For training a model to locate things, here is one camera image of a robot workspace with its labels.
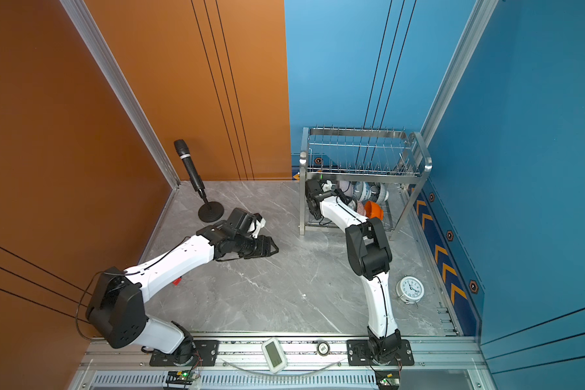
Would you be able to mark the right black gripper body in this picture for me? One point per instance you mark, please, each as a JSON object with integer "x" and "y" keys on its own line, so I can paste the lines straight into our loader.
{"x": 317, "y": 215}

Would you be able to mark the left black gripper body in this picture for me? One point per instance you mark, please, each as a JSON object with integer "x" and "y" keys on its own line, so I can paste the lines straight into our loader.
{"x": 259, "y": 247}

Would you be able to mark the orange bowl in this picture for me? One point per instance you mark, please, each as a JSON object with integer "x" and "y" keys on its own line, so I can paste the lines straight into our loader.
{"x": 373, "y": 210}

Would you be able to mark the dark flower-shaped bowl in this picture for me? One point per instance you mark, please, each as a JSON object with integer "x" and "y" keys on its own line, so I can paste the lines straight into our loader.
{"x": 383, "y": 194}

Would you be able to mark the white red patterned bowl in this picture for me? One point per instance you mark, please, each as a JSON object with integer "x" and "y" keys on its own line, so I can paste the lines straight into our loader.
{"x": 328, "y": 186}

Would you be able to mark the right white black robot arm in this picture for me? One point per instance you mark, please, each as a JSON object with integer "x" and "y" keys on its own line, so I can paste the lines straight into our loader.
{"x": 369, "y": 255}

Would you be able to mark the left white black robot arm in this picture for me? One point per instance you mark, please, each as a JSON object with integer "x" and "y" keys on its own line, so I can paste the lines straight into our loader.
{"x": 117, "y": 308}

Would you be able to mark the steel two-tier dish rack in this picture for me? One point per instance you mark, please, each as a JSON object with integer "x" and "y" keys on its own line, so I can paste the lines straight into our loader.
{"x": 398, "y": 159}

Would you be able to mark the black microphone on stand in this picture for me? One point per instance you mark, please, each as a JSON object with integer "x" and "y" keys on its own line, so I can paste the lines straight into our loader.
{"x": 210, "y": 211}

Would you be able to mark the white digital timer display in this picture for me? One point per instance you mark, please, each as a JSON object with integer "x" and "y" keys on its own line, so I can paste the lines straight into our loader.
{"x": 274, "y": 355}

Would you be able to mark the small round gauge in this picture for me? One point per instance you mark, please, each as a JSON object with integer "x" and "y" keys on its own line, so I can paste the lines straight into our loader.
{"x": 323, "y": 348}

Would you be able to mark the white analog alarm clock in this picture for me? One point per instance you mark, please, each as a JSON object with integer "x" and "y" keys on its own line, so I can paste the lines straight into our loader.
{"x": 410, "y": 290}

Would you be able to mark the left circuit board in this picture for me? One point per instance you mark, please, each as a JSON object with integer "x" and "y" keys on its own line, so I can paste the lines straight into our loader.
{"x": 182, "y": 380}

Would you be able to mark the circuit board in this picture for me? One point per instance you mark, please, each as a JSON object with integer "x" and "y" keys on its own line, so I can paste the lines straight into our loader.
{"x": 182, "y": 380}
{"x": 387, "y": 380}

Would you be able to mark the right circuit board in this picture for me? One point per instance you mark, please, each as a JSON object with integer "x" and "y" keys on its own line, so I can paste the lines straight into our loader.
{"x": 387, "y": 380}

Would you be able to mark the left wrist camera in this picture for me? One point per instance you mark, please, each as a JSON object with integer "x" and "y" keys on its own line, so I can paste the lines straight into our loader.
{"x": 257, "y": 224}

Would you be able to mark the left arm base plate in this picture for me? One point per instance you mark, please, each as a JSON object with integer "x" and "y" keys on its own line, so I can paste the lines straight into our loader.
{"x": 207, "y": 352}

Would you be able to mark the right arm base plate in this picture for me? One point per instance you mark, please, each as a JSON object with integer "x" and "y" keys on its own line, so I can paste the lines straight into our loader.
{"x": 359, "y": 354}

